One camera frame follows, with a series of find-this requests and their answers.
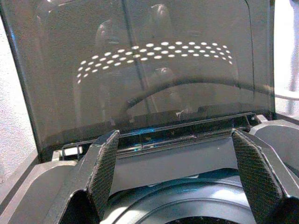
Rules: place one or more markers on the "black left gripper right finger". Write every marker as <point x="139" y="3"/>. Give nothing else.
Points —
<point x="257" y="177"/>

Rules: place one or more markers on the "grey top-load washing machine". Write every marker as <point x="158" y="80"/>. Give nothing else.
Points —
<point x="163" y="163"/>

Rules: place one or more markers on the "tinted transparent washer lid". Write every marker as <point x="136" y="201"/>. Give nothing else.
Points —
<point x="93" y="93"/>

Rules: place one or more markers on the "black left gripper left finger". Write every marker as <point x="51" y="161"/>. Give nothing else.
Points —
<point x="102" y="177"/>

